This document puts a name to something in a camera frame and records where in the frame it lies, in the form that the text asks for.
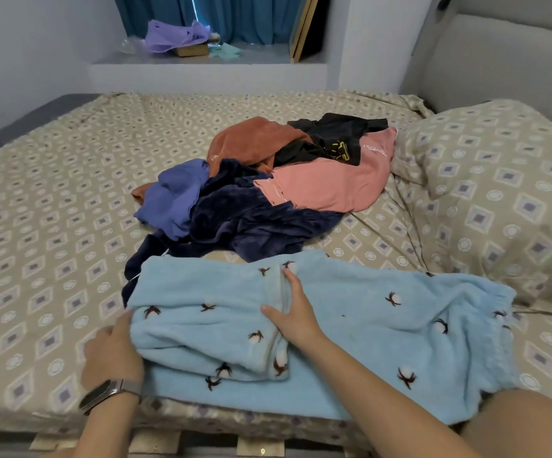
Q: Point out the pink shirt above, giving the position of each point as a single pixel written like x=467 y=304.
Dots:
x=338 y=181

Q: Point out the black garment yellow print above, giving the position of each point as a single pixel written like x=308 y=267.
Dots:
x=338 y=136

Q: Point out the purple-blue garment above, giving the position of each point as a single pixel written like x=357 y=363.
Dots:
x=173 y=195

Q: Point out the grey upholstered headboard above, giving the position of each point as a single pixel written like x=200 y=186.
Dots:
x=514 y=52

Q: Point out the grey band wristwatch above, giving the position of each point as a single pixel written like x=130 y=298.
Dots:
x=109 y=394

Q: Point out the small wooden box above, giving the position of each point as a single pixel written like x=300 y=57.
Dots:
x=192 y=50

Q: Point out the navy velvet garment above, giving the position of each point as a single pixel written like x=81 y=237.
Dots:
x=247 y=219

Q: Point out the rust brown garment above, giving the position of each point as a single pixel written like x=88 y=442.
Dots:
x=252 y=143

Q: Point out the blue curtain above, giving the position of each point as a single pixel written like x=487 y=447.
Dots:
x=238 y=16

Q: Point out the bed with patterned beige sheet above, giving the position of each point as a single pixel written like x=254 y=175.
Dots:
x=37 y=233

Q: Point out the person's right hand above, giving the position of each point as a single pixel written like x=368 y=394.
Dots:
x=295 y=315

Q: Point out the teal small item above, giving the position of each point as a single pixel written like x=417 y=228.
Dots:
x=223 y=51

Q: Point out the patterned beige pillow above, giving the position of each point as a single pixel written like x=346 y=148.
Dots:
x=505 y=195

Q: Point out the clear plastic bag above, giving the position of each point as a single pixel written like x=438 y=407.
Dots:
x=128 y=44

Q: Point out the person's right forearm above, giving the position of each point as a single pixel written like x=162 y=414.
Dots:
x=390 y=405

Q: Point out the leaning wooden picture frames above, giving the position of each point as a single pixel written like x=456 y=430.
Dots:
x=306 y=25

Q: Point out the purple cloth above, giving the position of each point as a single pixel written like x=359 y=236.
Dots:
x=176 y=35

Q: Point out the person's left hand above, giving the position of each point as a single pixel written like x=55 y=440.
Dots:
x=114 y=353

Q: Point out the light blue fleece pajama pants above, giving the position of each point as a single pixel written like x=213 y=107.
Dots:
x=352 y=329

